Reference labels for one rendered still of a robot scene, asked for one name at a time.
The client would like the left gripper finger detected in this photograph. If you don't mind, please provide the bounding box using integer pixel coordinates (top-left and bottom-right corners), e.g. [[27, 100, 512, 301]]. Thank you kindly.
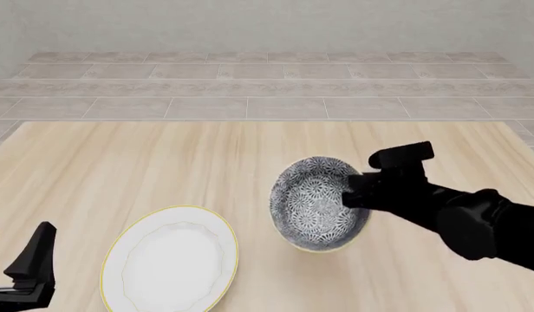
[[3, 221, 58, 288]]

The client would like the black white patterned bowl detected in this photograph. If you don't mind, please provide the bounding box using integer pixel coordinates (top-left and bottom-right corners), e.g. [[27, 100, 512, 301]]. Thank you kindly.
[[268, 156, 372, 253]]

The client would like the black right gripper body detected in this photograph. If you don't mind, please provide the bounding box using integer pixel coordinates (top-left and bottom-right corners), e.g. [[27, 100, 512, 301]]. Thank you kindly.
[[367, 171, 440, 216]]

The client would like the white plate with yellow rim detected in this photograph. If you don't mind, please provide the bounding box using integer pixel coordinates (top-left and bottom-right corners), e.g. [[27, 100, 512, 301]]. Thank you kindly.
[[100, 204, 240, 312]]

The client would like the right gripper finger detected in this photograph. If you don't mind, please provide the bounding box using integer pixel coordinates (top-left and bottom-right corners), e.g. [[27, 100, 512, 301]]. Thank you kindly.
[[341, 172, 374, 210]]

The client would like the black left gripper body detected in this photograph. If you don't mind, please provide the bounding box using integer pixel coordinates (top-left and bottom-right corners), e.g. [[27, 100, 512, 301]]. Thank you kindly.
[[0, 279, 56, 309]]

